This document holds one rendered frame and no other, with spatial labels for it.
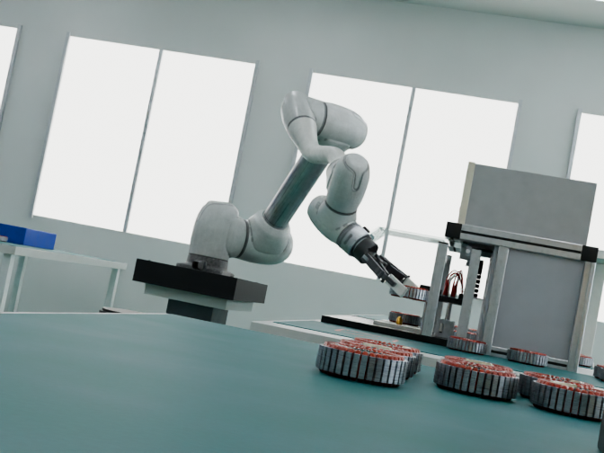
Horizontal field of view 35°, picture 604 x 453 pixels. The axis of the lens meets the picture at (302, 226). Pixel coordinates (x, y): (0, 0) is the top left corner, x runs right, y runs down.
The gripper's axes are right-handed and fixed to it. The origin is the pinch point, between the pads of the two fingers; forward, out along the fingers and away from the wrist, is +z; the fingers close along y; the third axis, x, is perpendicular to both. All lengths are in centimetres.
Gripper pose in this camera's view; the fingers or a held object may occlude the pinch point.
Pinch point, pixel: (408, 290)
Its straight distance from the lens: 277.7
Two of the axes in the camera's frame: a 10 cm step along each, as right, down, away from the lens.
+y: -5.0, -1.3, -8.6
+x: 5.8, -7.8, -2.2
